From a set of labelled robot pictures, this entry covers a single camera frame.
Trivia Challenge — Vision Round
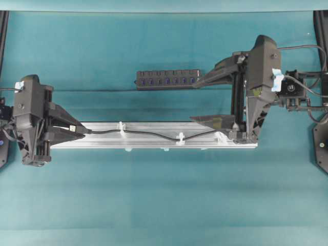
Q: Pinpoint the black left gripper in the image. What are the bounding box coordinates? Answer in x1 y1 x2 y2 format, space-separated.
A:
12 86 91 167

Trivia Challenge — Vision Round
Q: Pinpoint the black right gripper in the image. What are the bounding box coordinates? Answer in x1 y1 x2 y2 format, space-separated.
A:
189 51 272 144

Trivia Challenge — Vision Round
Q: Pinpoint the black USB cable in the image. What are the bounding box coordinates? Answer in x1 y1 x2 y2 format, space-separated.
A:
69 125 218 143

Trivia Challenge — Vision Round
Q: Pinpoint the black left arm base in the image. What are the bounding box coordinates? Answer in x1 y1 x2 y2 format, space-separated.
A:
0 131 12 169

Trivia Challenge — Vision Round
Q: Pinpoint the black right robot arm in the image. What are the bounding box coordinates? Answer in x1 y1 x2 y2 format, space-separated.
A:
191 49 327 144

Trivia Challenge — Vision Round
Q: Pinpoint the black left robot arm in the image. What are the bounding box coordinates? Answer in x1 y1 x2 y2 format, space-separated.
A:
1 81 92 167

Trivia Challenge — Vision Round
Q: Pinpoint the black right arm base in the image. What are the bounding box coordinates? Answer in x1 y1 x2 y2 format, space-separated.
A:
312 123 328 173

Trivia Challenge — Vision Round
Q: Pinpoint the black USB hub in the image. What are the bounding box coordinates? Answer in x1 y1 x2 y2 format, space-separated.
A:
135 69 201 91

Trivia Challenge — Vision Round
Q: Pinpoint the silver aluminium rail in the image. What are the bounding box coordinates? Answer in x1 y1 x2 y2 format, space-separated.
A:
51 121 257 151

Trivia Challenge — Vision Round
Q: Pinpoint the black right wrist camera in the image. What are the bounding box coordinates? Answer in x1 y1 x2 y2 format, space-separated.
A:
245 35 281 103

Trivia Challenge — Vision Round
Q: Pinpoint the white cable ring left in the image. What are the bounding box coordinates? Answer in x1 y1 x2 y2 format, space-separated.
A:
117 121 128 138

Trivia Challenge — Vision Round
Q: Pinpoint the black left frame post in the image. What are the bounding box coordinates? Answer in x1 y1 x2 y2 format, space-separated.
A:
0 10 10 73

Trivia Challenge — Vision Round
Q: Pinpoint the black frame post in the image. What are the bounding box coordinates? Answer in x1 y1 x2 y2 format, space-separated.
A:
0 10 10 73
313 10 327 72

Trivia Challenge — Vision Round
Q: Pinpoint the black right frame post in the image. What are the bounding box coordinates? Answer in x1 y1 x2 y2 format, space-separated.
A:
313 10 327 72

